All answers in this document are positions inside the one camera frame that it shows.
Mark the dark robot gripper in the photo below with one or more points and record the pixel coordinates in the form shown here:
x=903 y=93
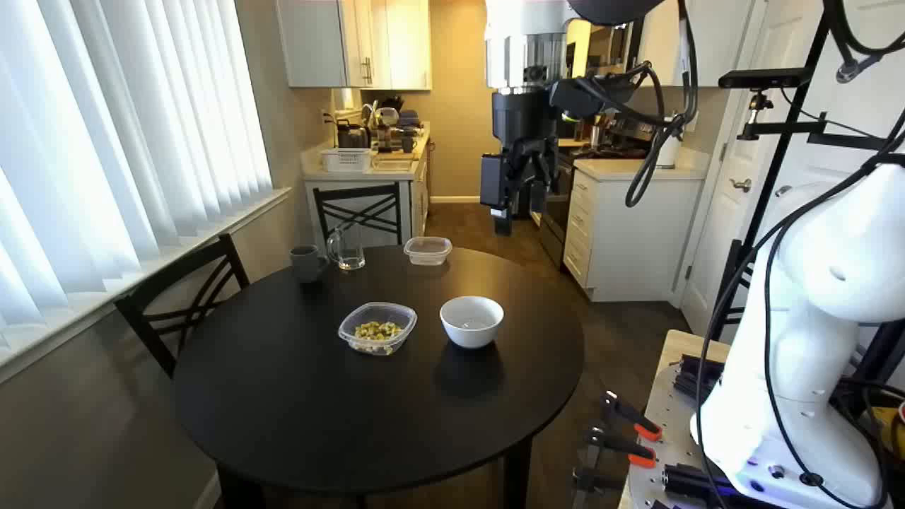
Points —
x=527 y=174

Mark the yellow food pieces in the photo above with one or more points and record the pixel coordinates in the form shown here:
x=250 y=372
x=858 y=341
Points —
x=378 y=331

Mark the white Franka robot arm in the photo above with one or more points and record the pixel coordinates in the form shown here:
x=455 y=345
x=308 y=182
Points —
x=831 y=284

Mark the white ceramic bowl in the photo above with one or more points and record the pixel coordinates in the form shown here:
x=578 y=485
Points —
x=470 y=319

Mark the black kitchen stove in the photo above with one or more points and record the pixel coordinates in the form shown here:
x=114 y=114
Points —
x=555 y=212

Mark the empty clear plastic container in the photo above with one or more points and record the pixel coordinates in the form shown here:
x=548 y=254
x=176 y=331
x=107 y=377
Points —
x=428 y=250

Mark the white base cabinet with counter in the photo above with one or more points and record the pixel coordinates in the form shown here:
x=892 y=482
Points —
x=626 y=236

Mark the white kitchen counter with sink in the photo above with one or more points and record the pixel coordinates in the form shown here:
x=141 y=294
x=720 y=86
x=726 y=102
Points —
x=378 y=171

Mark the black cross-back chair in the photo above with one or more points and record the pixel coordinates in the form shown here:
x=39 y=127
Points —
x=358 y=216
x=179 y=284

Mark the white paper towel roll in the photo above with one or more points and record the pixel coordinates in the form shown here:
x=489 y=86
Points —
x=670 y=151

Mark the countertop appliance clutter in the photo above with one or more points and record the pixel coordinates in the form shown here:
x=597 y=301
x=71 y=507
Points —
x=382 y=122

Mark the clear drinking glass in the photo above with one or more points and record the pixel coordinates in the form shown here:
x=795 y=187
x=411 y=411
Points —
x=350 y=250

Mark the white panel door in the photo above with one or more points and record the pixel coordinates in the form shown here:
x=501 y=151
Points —
x=732 y=236

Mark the dark grey mug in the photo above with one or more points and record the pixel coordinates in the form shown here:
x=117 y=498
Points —
x=308 y=263

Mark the black orange bar clamp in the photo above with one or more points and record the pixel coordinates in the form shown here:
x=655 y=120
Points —
x=634 y=417
x=624 y=444

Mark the white upper kitchen cabinet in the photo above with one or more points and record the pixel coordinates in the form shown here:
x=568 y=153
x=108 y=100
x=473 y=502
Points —
x=723 y=37
x=358 y=44

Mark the light wooden robot platform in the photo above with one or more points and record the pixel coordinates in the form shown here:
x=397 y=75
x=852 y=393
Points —
x=671 y=425

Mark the white vertical window blinds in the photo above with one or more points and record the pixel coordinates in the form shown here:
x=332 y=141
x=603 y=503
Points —
x=124 y=122

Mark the black mounting bracket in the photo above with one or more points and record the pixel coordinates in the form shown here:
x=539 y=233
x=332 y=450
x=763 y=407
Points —
x=695 y=482
x=699 y=377

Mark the black stereo camera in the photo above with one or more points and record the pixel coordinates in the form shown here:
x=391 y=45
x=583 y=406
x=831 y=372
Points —
x=766 y=76

